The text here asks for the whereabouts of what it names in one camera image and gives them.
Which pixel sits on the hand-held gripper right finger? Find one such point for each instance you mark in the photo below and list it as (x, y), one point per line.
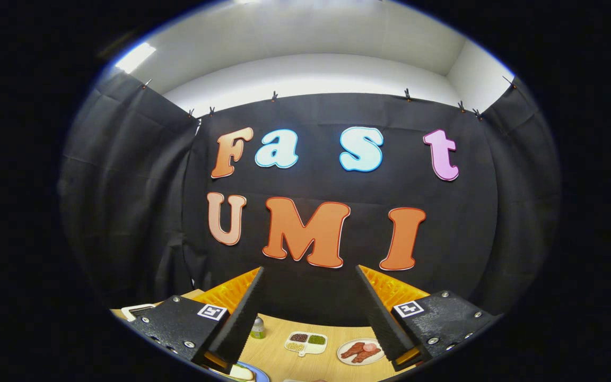
(377, 318)

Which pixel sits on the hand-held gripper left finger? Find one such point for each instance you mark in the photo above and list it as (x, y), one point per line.
(242, 323)

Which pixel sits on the toasted bread slice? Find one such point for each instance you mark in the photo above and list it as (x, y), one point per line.
(242, 372)

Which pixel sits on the silver bottle green label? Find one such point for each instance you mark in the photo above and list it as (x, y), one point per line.
(257, 330)

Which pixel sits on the brown meat piece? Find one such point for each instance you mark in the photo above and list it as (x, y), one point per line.
(368, 355)
(352, 350)

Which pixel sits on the white oval plate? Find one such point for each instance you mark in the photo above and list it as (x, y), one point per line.
(345, 361)

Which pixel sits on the blue round plate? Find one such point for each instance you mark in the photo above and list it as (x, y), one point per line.
(262, 375)

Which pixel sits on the pile of yellow soybeans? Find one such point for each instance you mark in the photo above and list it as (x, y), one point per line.
(295, 346)

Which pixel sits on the pile of dark red beans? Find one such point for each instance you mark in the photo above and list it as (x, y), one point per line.
(299, 337)

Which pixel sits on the pile of green beans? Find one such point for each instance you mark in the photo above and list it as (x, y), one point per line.
(316, 339)

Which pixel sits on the white divided dish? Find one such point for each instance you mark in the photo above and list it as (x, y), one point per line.
(308, 349)

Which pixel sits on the white toaster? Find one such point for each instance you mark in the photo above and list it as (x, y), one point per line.
(130, 307)

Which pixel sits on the black backdrop cloth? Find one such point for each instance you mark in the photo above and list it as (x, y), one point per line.
(464, 239)

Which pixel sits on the row of black cloth clips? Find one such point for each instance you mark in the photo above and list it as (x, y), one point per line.
(273, 96)

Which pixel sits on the ceiling light panel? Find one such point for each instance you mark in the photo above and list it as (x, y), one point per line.
(136, 57)

